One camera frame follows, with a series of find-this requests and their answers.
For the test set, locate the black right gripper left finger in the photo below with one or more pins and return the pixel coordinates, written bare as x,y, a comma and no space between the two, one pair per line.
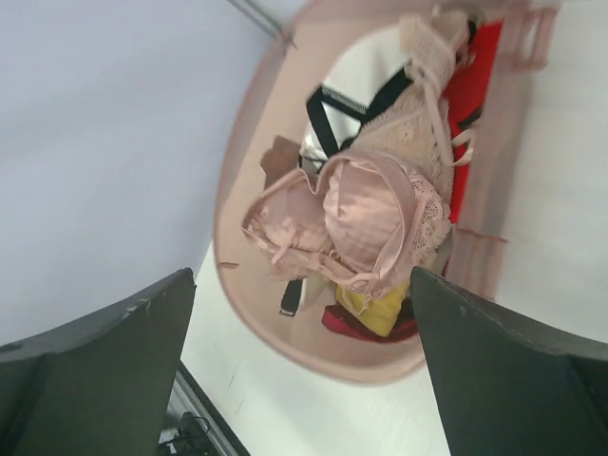
100,384

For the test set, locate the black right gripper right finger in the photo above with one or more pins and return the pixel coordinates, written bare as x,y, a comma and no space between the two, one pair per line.
506,384

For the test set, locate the pink bra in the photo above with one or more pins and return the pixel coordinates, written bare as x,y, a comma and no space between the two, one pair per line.
364,222

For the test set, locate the yellow bra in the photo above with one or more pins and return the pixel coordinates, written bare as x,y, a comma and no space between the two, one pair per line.
378,315

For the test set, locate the red bra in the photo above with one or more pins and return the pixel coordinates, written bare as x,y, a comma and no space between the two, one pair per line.
465,94

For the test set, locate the white bra black trim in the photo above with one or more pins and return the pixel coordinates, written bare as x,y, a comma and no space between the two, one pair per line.
364,81

